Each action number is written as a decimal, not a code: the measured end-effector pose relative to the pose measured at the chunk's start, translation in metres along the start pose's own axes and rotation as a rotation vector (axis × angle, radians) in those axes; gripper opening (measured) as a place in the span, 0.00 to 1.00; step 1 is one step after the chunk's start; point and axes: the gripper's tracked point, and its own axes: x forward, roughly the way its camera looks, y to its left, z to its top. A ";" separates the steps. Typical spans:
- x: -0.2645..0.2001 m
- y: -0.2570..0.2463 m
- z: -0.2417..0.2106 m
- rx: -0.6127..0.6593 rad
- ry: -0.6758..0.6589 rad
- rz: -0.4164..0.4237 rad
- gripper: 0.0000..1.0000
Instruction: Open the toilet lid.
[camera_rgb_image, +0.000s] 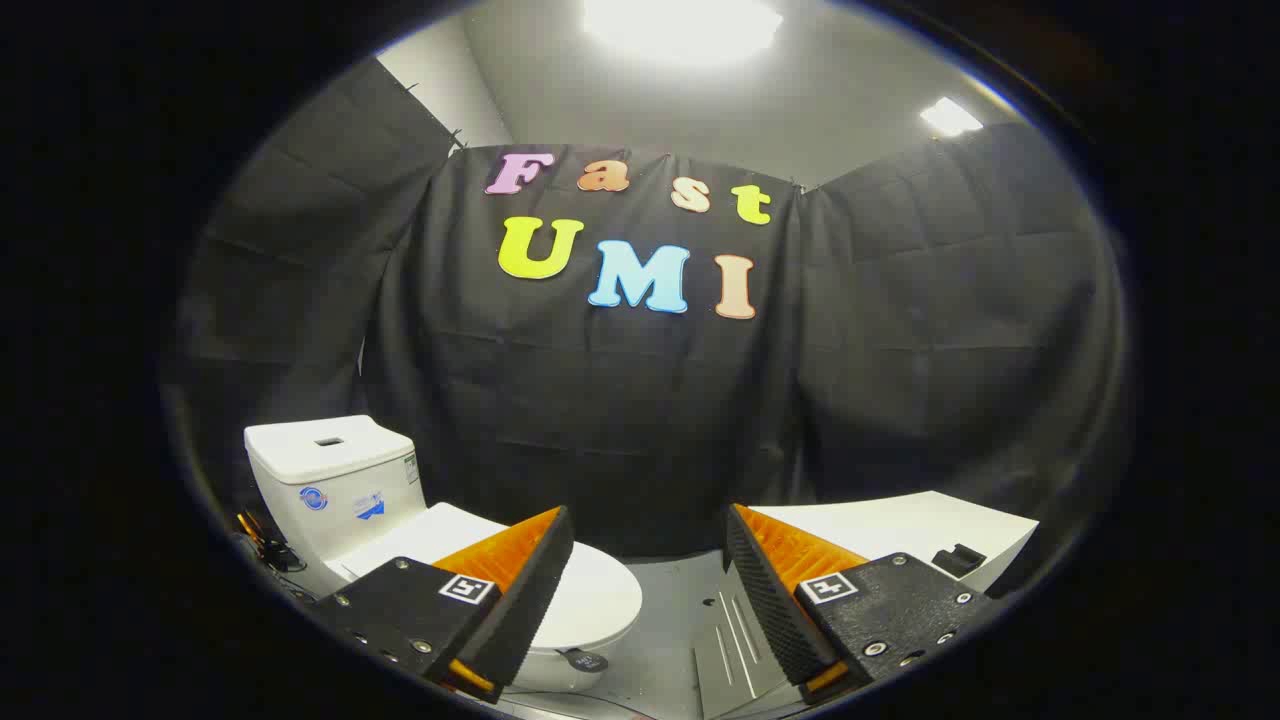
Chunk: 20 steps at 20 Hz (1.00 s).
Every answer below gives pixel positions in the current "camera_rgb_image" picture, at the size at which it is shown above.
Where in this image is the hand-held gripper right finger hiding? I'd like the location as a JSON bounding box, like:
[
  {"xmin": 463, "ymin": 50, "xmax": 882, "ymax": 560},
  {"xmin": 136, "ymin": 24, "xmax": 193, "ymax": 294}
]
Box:
[{"xmin": 725, "ymin": 503, "xmax": 1001, "ymax": 706}]

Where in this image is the small ceiling light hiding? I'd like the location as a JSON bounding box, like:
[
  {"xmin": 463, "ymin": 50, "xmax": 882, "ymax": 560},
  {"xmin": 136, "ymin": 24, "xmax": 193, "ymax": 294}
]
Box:
[{"xmin": 920, "ymin": 97, "xmax": 985, "ymax": 138}]

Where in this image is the white drawer cabinet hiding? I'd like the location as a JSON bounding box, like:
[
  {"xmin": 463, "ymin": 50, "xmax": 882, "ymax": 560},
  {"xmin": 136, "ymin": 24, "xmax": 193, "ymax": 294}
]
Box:
[{"xmin": 693, "ymin": 490, "xmax": 1039, "ymax": 719}]

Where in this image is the black backdrop cloth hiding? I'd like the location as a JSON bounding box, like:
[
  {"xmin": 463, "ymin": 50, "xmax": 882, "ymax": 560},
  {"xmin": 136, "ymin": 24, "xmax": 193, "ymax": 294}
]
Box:
[{"xmin": 170, "ymin": 58, "xmax": 1131, "ymax": 561}]

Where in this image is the large ceiling light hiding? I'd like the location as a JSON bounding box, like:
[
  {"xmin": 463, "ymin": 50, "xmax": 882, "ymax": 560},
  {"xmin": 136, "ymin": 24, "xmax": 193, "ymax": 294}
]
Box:
[{"xmin": 583, "ymin": 0, "xmax": 784, "ymax": 67}]

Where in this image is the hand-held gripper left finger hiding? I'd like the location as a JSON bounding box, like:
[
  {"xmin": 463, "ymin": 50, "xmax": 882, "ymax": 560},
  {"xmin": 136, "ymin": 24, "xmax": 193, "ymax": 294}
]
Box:
[{"xmin": 310, "ymin": 506, "xmax": 575, "ymax": 704}]

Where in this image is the small black block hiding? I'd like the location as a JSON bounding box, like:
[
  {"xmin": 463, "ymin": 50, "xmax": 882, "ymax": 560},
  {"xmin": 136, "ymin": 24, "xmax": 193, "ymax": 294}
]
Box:
[{"xmin": 932, "ymin": 543, "xmax": 987, "ymax": 579}]

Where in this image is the white toilet lid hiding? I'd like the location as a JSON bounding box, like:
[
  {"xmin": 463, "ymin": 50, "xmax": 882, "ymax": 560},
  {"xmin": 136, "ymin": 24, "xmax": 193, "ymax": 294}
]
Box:
[{"xmin": 340, "ymin": 502, "xmax": 643, "ymax": 651}]

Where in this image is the white toilet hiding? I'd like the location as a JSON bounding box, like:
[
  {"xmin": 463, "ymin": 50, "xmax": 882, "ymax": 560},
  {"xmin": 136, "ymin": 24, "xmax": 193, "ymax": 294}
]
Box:
[{"xmin": 244, "ymin": 415, "xmax": 643, "ymax": 694}]

